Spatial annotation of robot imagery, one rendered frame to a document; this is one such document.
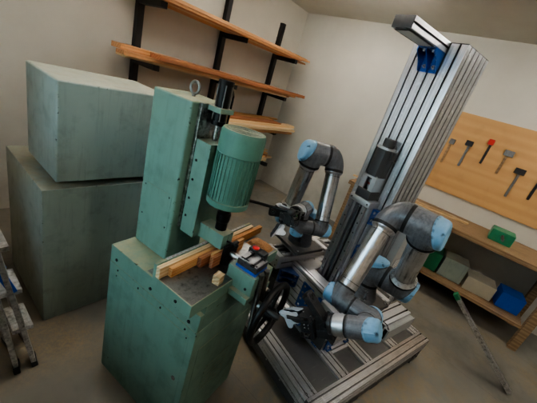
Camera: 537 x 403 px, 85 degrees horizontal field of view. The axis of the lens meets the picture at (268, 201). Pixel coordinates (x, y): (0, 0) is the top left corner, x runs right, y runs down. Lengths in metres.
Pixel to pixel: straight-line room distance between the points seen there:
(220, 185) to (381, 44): 3.68
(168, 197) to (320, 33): 4.05
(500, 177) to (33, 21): 4.54
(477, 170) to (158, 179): 3.50
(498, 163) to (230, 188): 3.37
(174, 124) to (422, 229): 1.00
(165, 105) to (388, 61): 3.53
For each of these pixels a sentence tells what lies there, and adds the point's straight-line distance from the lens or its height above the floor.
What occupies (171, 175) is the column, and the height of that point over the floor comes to 1.21.
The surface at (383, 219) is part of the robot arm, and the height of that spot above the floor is 1.32.
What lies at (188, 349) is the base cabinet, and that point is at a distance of 1.36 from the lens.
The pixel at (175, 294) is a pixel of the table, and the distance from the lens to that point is 1.14.
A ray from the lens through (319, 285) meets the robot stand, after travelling 1.72.
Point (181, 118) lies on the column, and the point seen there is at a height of 1.44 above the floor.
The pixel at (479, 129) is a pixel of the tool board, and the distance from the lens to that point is 4.06.
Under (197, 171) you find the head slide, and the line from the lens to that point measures 1.21.
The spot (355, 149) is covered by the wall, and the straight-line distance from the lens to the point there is 4.39.
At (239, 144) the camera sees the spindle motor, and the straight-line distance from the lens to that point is 1.06.
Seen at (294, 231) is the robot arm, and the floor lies 1.00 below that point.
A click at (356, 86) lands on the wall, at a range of 4.49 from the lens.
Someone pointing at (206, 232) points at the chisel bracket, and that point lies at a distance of 1.30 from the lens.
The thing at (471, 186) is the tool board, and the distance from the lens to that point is 4.08.
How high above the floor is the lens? 1.67
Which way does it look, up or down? 22 degrees down
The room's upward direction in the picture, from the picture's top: 17 degrees clockwise
